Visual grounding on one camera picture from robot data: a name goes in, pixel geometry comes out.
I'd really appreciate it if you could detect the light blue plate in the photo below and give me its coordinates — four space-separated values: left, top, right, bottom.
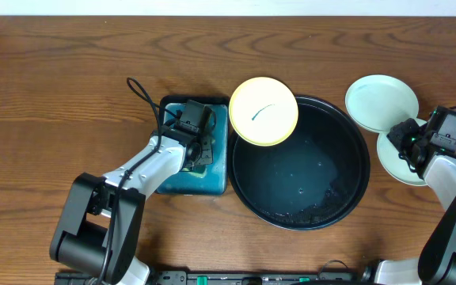
376 120 427 186

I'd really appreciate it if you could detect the pale green plate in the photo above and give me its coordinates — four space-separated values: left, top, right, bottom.
344 74 419 133

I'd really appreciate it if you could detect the yellow plate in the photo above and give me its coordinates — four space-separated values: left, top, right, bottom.
229 77 298 146

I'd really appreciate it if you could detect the green yellow sponge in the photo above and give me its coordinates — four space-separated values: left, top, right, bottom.
181 165 207 178

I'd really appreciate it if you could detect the black round tray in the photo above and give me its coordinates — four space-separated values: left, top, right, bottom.
227 96 371 230

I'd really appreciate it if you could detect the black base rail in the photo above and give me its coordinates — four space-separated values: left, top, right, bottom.
53 259 367 285

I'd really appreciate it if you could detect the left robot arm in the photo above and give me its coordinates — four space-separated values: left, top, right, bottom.
49 127 212 284

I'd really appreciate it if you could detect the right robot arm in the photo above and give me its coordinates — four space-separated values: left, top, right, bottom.
363 114 456 284

